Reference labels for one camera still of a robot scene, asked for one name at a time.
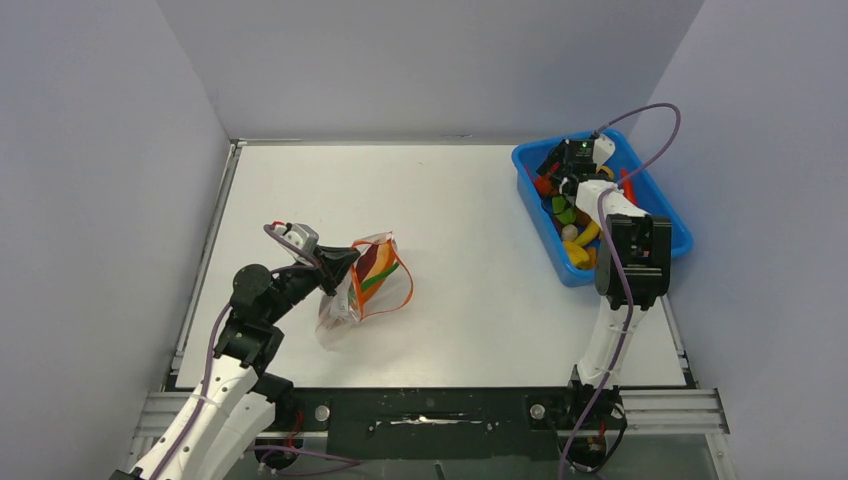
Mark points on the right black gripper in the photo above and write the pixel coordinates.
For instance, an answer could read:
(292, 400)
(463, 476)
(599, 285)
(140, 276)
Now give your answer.
(556, 157)

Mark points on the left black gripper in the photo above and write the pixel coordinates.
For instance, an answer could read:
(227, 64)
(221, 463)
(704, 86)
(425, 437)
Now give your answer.
(334, 262)

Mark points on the orange toy pumpkin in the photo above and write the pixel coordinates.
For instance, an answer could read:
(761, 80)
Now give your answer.
(545, 188)

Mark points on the green toy bean pod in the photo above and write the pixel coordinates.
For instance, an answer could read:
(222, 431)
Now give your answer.
(380, 277)

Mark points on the clear zip top bag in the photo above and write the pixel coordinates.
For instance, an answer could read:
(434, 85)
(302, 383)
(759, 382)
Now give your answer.
(351, 306)

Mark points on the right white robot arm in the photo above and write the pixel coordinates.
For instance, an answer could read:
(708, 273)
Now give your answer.
(633, 262)

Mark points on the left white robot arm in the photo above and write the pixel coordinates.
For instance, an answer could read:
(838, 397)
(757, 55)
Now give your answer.
(237, 398)

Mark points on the green toy starfruit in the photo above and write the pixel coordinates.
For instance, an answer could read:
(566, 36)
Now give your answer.
(562, 210)

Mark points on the orange toy carrot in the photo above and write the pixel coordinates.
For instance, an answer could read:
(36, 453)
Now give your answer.
(627, 187)

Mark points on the white toy mushroom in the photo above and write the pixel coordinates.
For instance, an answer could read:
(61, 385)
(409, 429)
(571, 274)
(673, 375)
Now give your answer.
(569, 233)

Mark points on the yellow toy lemon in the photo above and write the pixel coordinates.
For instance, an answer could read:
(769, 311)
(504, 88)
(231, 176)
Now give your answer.
(578, 256)

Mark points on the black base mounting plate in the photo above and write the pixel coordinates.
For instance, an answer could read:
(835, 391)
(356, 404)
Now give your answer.
(452, 423)

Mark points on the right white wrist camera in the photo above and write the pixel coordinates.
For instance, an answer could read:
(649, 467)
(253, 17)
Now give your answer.
(604, 148)

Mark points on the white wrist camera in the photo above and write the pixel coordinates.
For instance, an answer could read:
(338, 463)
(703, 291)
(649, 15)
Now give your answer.
(604, 148)
(295, 236)

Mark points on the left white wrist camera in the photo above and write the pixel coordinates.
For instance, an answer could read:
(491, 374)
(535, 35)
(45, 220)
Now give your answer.
(295, 236)

